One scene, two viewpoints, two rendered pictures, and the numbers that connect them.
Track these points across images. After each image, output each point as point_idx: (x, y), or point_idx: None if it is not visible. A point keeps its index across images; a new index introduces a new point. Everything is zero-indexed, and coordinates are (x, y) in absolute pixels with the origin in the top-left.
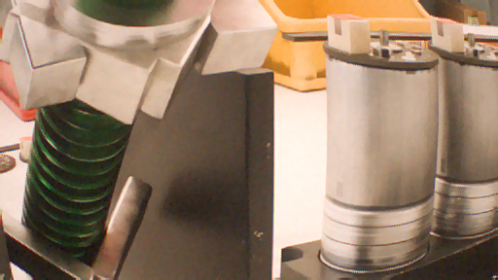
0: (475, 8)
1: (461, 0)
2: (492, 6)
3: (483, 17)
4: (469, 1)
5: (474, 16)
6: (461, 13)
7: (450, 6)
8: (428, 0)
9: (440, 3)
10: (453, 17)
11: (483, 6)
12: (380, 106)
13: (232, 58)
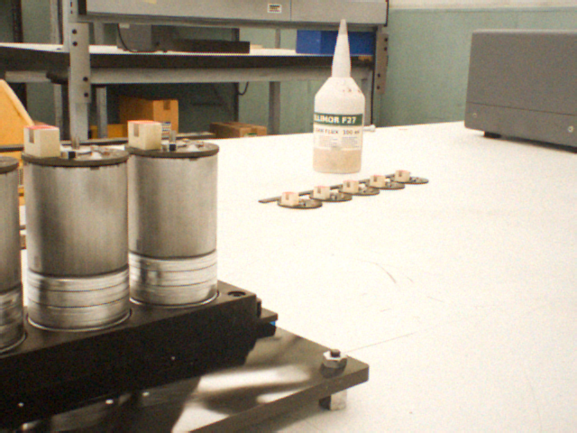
0: (256, 124)
1: (240, 119)
2: (272, 119)
3: (264, 133)
4: (250, 118)
5: (251, 133)
6: (237, 133)
7: (225, 127)
8: (201, 124)
9: (214, 126)
10: (227, 138)
11: (267, 121)
12: None
13: None
